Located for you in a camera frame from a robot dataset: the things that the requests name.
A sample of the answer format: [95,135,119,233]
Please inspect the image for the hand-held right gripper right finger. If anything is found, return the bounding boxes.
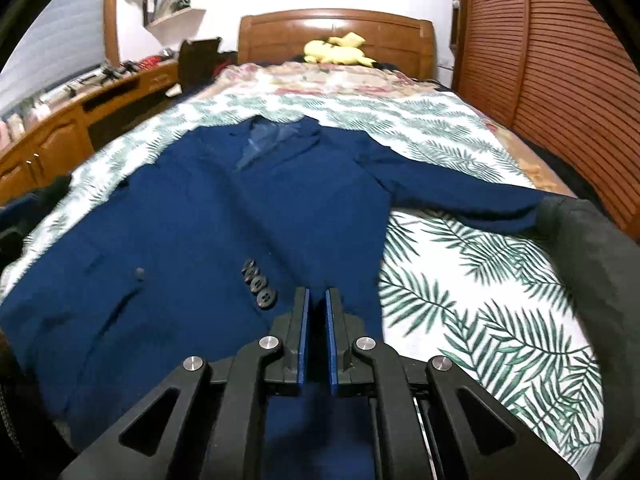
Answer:
[324,286,585,480]

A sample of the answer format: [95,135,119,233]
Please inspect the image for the wooden louvered wardrobe door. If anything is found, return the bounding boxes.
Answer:
[451,0,640,242]

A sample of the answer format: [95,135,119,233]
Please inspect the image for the wooden bed headboard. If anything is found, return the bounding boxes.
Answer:
[237,8,437,82]

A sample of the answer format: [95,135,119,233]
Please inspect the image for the floral blanket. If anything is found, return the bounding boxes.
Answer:
[209,60,442,107]

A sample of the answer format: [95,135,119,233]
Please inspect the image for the navy blue suit jacket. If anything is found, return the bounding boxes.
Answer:
[0,114,547,480]

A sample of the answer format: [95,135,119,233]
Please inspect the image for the wooden desk cabinet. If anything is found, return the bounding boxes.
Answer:
[0,57,182,207]

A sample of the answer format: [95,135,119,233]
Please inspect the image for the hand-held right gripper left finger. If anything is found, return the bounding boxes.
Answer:
[57,286,311,480]

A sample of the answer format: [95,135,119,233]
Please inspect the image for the leaf print bed sheet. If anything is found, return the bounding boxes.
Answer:
[0,85,607,480]

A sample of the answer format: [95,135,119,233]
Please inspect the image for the black chair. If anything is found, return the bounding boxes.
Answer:
[178,37,239,97]

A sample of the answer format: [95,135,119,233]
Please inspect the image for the dark grey pillow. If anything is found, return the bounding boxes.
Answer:
[532,195,640,463]

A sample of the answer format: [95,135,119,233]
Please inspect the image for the grey window blind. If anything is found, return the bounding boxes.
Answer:
[0,0,109,113]

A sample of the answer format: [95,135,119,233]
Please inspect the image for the yellow plush toy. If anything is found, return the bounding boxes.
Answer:
[303,32,377,67]

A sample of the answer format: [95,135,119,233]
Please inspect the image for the dark cloth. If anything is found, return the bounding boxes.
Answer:
[0,174,74,272]

